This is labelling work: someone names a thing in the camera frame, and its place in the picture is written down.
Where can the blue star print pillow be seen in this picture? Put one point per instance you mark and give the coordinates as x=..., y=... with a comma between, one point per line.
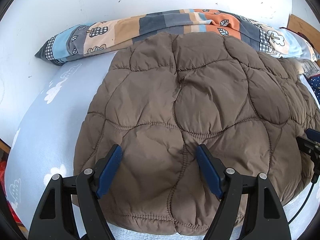
x=315, y=85

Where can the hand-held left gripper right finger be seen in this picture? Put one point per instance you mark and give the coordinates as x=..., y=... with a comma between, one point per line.
x=208, y=170

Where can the brown quilted jacket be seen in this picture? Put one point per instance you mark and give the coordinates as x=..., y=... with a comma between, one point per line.
x=187, y=105

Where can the dark red cloth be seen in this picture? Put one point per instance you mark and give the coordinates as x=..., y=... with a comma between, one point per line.
x=303, y=35

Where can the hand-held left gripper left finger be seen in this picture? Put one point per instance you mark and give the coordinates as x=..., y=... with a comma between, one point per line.
x=110, y=170

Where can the wooden bed frame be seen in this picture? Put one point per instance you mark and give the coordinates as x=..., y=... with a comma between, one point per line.
x=4, y=150

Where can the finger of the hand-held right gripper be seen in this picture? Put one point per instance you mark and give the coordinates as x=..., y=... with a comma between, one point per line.
x=313, y=134

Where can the white printed pillow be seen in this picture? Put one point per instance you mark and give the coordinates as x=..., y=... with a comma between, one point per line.
x=310, y=67

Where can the red object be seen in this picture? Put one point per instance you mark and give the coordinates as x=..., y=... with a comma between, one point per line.
x=6, y=195

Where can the light blue bed sheet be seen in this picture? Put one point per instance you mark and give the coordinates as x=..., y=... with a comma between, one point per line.
x=50, y=130

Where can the patchwork patterned pillow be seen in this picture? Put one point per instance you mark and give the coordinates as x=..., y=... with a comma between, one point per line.
x=125, y=30

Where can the wooden headboard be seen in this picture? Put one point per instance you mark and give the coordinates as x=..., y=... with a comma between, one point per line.
x=297, y=25

